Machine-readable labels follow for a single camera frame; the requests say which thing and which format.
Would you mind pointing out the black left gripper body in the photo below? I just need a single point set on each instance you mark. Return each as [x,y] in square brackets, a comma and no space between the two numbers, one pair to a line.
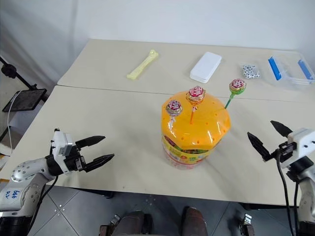
[75,161]

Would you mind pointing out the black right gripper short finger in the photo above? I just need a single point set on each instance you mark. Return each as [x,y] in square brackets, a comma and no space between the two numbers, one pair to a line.
[281,127]

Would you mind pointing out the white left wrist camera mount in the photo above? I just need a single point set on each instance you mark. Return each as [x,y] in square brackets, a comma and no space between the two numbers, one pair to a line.
[60,147]

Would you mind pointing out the lollipop with orange stick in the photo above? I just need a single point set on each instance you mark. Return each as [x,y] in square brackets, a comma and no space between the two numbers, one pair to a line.
[195,94]

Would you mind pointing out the lollipop with clear stick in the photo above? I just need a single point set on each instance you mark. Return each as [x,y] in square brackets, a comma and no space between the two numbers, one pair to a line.
[174,108]

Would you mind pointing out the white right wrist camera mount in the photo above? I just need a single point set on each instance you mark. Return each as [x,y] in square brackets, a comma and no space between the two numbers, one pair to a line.
[301,145]

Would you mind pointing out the lollipop with green stick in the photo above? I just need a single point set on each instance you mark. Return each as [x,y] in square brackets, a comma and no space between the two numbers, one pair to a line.
[237,86]

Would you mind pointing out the black tablet on stand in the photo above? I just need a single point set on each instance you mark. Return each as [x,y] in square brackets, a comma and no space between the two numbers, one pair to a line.
[24,100]

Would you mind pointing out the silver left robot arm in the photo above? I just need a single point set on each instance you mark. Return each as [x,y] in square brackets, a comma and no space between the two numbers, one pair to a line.
[25,172]

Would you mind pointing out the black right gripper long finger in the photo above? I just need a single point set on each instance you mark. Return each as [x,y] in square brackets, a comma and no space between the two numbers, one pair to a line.
[258,146]

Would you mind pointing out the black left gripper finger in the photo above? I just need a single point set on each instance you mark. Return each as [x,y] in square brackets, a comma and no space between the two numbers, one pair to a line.
[99,161]
[89,141]

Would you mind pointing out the bag of white dice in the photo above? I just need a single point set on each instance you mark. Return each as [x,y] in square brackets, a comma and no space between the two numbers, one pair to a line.
[249,70]

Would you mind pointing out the black tripod stand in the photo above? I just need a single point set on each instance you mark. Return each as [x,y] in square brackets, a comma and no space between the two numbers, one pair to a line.
[14,73]

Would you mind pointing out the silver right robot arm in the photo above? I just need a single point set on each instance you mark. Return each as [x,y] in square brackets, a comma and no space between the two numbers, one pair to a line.
[304,186]

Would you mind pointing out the clear box with blue clips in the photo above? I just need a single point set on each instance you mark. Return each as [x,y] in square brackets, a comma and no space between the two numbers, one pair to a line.
[291,70]

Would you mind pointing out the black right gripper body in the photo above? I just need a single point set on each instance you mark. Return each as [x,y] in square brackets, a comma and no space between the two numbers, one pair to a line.
[283,151]

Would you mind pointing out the white rectangular box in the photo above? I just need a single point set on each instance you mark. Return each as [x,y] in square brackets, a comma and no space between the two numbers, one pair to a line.
[206,67]

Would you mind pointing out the orange lid lollipop jar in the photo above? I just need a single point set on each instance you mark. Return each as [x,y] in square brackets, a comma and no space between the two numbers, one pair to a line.
[194,130]

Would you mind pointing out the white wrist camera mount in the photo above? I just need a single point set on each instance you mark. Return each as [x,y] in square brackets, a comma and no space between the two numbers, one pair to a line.
[60,147]
[301,145]

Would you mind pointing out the pale yellow plastic bone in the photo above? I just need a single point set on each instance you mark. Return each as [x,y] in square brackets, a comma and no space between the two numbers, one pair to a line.
[143,66]

